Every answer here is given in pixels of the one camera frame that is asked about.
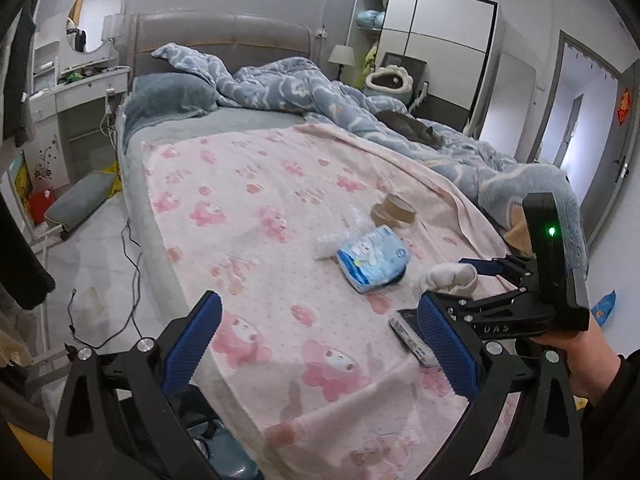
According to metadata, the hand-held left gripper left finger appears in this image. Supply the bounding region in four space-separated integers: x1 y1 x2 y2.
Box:
51 290 223 480

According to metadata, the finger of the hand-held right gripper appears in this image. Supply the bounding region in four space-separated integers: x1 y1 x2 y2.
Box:
459 255 540 291
430 291 543 325

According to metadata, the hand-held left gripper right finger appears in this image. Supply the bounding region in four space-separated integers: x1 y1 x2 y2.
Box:
416 292 586 480

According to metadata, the brown cardboard tape roll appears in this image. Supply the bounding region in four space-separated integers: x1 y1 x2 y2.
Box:
370 194 418 228

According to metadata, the clear bubble wrap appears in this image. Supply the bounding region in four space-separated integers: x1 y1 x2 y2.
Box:
312 205 381 261

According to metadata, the person's right forearm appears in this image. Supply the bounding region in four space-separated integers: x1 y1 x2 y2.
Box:
575 352 640 480

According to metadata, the person's right hand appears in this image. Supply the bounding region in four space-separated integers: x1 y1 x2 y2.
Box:
530 317 623 408

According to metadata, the blue packet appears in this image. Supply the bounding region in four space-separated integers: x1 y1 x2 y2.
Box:
590 292 618 328

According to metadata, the grey door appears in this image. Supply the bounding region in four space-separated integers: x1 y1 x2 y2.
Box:
585 57 640 261

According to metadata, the blue-grey slipper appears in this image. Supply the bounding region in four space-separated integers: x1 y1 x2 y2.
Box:
187 420 258 480

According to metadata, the blue printed tissue pack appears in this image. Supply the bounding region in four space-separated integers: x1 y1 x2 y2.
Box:
336 225 412 293

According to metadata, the pink printed blanket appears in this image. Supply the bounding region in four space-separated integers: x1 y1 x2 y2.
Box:
142 122 526 480

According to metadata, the white metal rack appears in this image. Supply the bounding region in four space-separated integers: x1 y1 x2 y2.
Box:
30 230 57 356

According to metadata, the white flat door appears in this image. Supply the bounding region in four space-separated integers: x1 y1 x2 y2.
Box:
500 52 538 166

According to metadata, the grey cat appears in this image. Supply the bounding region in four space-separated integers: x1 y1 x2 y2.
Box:
377 110 446 148

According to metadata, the red door decoration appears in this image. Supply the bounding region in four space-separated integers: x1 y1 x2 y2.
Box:
617 87 633 126

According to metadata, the yellow bag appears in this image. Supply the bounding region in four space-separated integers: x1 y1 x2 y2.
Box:
97 167 123 196

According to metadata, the grey floor cushion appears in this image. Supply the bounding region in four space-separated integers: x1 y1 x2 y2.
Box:
44 170 118 233

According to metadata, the black hanging garment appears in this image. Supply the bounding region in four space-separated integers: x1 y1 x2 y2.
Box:
0 195 56 311

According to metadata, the black bedside cabinet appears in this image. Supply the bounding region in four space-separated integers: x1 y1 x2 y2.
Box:
382 52 428 111

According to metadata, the white round pet bed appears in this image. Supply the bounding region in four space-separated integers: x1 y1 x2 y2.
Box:
364 66 416 98

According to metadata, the white and black wardrobe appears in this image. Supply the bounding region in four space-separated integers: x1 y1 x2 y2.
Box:
345 0 501 138

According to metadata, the green cloth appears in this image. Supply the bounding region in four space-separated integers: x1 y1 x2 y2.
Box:
361 42 378 88

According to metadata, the grey-blue pillow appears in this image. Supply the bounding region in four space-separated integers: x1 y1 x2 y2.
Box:
124 72 218 133

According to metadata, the white dressing table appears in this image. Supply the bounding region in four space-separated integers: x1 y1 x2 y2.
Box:
27 12 132 186

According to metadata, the table lamp with grey shade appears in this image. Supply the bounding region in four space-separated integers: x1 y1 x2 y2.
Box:
328 44 356 81

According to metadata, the blue patterned duvet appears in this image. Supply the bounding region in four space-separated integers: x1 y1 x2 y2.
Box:
150 42 583 271

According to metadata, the dark grey hanging garment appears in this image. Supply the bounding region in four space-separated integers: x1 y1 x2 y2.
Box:
0 10 38 146

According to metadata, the black floor cable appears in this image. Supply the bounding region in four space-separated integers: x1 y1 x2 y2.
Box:
65 217 146 358

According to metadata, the oval wall mirror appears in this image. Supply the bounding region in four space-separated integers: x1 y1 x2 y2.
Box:
66 0 125 55

